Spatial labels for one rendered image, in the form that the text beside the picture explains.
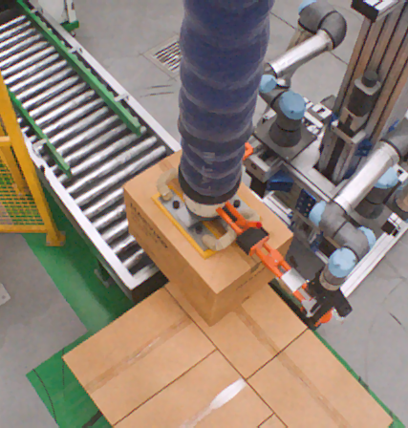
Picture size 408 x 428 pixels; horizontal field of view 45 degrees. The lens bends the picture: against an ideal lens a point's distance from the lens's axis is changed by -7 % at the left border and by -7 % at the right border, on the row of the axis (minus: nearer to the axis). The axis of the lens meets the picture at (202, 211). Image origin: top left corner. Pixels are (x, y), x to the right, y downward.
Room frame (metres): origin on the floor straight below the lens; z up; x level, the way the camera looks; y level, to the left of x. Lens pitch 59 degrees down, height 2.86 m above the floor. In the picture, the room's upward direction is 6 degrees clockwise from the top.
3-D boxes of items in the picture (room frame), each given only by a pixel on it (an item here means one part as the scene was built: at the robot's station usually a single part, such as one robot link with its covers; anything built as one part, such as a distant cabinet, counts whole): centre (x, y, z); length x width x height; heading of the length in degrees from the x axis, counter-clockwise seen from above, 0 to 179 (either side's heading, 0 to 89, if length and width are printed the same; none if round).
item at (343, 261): (0.66, -0.42, 1.51); 0.09 x 0.08 x 0.11; 139
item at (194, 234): (1.00, 0.06, 1.10); 0.34 x 0.10 x 0.05; 44
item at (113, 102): (2.41, 0.92, 0.60); 1.60 x 0.10 x 0.09; 44
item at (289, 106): (1.53, -0.33, 1.20); 0.13 x 0.12 x 0.14; 37
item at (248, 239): (0.89, -0.19, 1.20); 0.10 x 0.08 x 0.06; 134
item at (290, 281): (0.73, -0.34, 1.20); 0.07 x 0.07 x 0.04; 44
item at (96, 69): (2.19, 0.63, 0.50); 2.31 x 0.05 x 0.19; 44
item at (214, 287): (1.06, -0.02, 0.87); 0.60 x 0.40 x 0.40; 44
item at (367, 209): (1.19, -0.71, 1.09); 0.15 x 0.15 x 0.10
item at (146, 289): (1.13, 0.05, 0.48); 0.70 x 0.03 x 0.15; 134
